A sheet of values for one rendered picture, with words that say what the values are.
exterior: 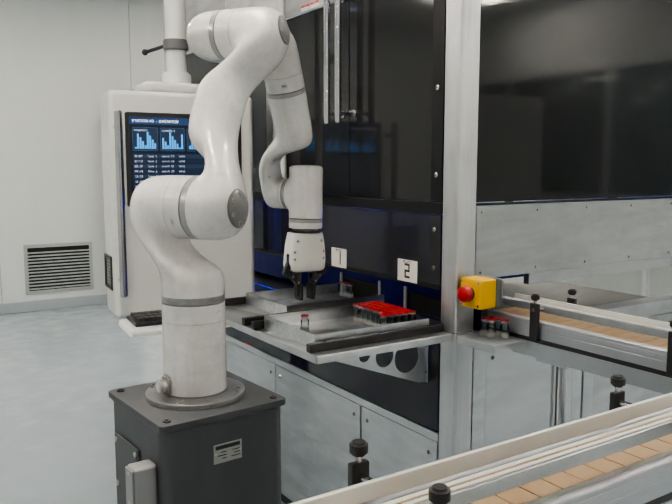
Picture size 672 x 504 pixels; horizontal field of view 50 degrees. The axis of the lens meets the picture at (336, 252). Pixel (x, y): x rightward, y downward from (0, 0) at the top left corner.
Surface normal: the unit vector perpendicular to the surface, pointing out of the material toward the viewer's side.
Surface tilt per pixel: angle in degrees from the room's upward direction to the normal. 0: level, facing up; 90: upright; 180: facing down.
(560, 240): 90
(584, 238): 90
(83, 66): 90
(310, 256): 94
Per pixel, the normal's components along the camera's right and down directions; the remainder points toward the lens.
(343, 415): -0.84, 0.07
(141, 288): 0.47, 0.11
